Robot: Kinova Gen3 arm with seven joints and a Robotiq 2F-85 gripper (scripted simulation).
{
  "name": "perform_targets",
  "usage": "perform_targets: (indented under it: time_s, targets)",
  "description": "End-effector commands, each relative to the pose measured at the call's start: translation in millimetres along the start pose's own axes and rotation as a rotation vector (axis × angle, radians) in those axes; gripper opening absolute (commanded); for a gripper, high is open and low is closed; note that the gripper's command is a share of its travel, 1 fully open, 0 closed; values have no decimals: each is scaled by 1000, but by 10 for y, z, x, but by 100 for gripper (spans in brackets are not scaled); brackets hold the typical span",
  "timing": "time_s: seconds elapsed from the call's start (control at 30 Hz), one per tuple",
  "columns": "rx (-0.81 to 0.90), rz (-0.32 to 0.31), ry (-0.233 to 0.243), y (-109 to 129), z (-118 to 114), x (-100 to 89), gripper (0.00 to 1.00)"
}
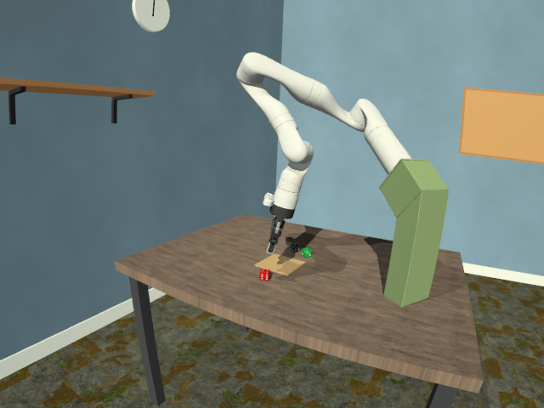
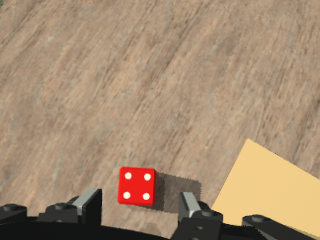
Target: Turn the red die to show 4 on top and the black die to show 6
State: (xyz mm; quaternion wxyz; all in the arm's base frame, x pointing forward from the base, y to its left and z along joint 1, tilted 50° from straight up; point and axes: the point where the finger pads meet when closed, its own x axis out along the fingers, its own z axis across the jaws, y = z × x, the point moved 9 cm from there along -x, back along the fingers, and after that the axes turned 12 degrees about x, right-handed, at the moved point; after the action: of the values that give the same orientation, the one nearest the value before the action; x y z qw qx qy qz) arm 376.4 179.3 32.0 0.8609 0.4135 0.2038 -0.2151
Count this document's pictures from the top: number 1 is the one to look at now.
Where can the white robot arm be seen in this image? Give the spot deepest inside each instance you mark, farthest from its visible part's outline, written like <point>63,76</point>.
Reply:
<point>250,74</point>

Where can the red die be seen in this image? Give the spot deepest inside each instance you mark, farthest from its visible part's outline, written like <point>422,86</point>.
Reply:
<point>264,274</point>

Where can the tan flat mat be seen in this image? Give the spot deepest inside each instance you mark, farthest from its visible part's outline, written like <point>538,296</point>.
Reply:
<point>280,264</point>

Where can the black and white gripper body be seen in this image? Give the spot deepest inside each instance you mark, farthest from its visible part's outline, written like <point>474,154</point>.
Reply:
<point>281,213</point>

